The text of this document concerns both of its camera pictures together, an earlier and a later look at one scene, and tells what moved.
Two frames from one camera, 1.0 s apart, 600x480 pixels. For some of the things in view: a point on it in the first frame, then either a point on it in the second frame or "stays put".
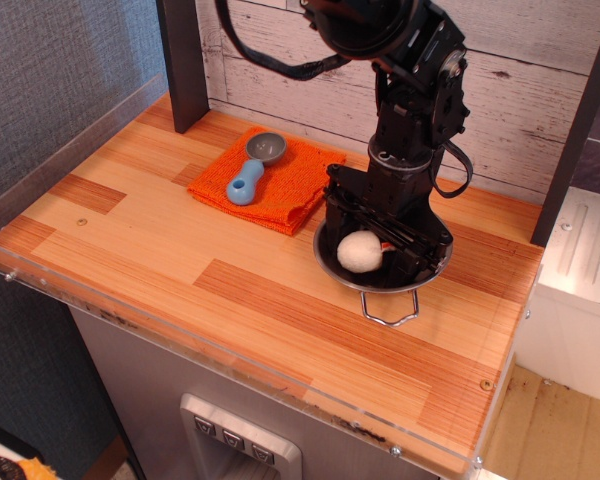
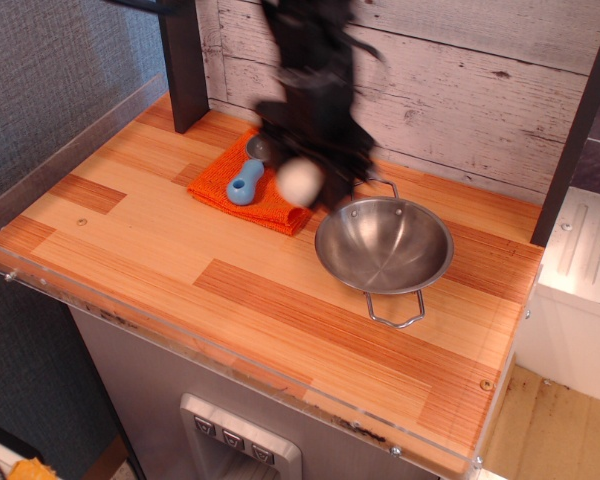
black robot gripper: x=391 y=199 to x=318 y=117
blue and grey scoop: x=263 y=148 stays put
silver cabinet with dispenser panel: x=184 y=416 stays put
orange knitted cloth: x=289 y=191 stays put
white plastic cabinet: x=570 y=333 stays put
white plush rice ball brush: x=361 y=251 to x=300 y=181
